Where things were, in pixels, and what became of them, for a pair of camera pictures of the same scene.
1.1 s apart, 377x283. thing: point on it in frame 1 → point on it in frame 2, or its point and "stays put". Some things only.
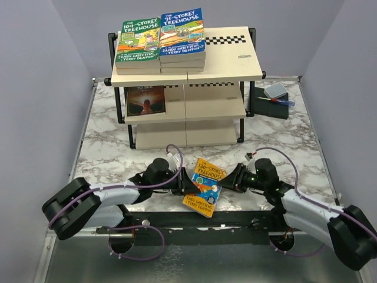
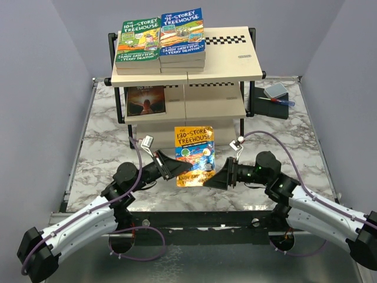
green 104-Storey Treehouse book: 138,45 stays put
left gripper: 185,186 → 175,166
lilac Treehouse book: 182,63 stays put
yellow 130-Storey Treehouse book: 205,177 → 195,145
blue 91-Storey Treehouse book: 182,39 stays put
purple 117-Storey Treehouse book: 181,69 stays put
